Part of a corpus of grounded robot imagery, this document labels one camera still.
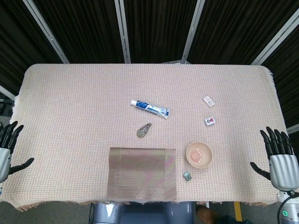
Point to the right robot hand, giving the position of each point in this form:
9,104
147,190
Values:
283,170

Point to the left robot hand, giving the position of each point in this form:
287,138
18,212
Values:
4,163

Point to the pink bowl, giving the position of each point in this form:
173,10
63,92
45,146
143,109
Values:
199,155

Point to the brown woven placemat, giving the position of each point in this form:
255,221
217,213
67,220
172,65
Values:
142,172

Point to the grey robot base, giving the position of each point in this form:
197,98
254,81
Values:
140,214

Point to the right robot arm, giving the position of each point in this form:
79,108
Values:
290,212

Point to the black equipment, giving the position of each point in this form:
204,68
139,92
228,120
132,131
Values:
5,107

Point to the yellow floor tape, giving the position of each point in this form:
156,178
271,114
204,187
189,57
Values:
237,211

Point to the pink woven tablecloth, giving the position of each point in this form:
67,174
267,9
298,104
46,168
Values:
70,105

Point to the mahjong tile red flower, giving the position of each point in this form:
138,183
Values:
210,121

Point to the dark pleated partition panel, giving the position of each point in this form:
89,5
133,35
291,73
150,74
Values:
287,81
14,46
81,28
233,28
158,28

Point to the brown shoe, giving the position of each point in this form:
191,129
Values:
206,215

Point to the green pencil sharpener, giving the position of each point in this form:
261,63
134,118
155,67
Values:
187,176

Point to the correction tape dispenser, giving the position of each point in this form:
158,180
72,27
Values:
142,131

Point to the blue white toothpaste tube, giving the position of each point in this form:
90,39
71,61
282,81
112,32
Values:
151,109

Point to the white partition frame post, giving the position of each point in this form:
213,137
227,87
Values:
275,42
7,92
123,32
46,32
294,128
192,32

